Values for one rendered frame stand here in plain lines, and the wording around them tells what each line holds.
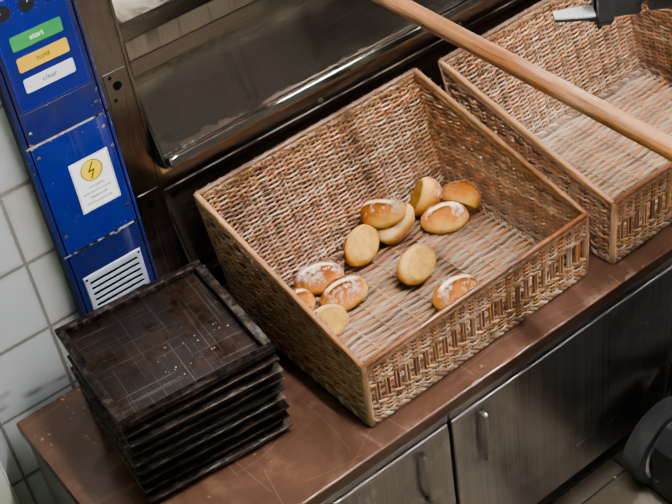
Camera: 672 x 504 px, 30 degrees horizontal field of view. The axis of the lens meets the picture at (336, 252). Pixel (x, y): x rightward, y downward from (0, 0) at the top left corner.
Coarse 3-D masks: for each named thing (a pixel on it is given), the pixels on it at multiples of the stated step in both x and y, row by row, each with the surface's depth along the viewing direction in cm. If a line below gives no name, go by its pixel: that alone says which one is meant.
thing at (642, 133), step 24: (384, 0) 205; (408, 0) 203; (432, 24) 198; (456, 24) 196; (480, 48) 190; (528, 72) 184; (552, 96) 181; (576, 96) 178; (600, 120) 175; (624, 120) 172; (648, 144) 169
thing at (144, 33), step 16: (176, 0) 218; (192, 0) 218; (208, 0) 217; (224, 0) 218; (240, 0) 221; (144, 16) 216; (160, 16) 215; (176, 16) 214; (192, 16) 216; (208, 16) 218; (128, 32) 212; (144, 32) 212; (160, 32) 213; (176, 32) 215; (128, 48) 211; (144, 48) 213
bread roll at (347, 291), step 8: (336, 280) 238; (344, 280) 238; (352, 280) 238; (360, 280) 240; (328, 288) 238; (336, 288) 237; (344, 288) 237; (352, 288) 238; (360, 288) 239; (328, 296) 237; (336, 296) 237; (344, 296) 237; (352, 296) 238; (360, 296) 239; (336, 304) 237; (344, 304) 238; (352, 304) 238
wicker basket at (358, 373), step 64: (320, 128) 242; (448, 128) 253; (256, 192) 238; (320, 192) 246; (384, 192) 255; (512, 192) 247; (256, 256) 222; (320, 256) 250; (384, 256) 250; (448, 256) 248; (512, 256) 245; (576, 256) 235; (256, 320) 238; (320, 320) 214; (384, 320) 236; (448, 320) 218; (512, 320) 231; (320, 384) 227; (384, 384) 215
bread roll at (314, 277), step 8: (312, 264) 243; (320, 264) 243; (328, 264) 243; (336, 264) 244; (304, 272) 242; (312, 272) 242; (320, 272) 242; (328, 272) 242; (336, 272) 243; (296, 280) 243; (304, 280) 242; (312, 280) 241; (320, 280) 242; (328, 280) 242; (296, 288) 243; (304, 288) 242; (312, 288) 242; (320, 288) 242
